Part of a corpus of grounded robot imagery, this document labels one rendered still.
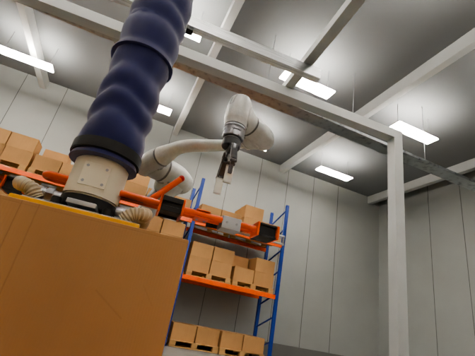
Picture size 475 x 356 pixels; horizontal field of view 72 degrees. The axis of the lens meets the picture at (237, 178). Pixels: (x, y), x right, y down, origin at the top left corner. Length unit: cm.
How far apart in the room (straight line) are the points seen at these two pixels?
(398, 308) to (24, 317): 328
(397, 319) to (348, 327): 881
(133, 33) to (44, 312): 95
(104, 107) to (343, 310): 1164
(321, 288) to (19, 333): 1120
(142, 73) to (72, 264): 68
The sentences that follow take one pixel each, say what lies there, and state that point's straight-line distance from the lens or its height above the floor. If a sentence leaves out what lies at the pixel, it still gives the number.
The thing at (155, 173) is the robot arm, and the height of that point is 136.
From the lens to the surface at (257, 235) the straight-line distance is 117.
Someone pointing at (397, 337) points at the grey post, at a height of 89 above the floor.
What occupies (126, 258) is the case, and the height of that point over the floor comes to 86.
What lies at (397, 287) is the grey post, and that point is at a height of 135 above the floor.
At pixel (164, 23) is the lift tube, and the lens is 139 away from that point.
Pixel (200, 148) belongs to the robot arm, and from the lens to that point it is 151.
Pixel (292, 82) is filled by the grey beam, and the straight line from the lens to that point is 374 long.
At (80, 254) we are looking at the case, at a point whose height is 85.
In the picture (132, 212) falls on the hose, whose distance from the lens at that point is 100.
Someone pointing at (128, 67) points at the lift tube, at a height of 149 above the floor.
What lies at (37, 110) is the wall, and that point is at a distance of 1102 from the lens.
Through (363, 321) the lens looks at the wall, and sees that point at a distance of 1288.
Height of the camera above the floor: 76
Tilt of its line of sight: 24 degrees up
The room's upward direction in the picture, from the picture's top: 11 degrees clockwise
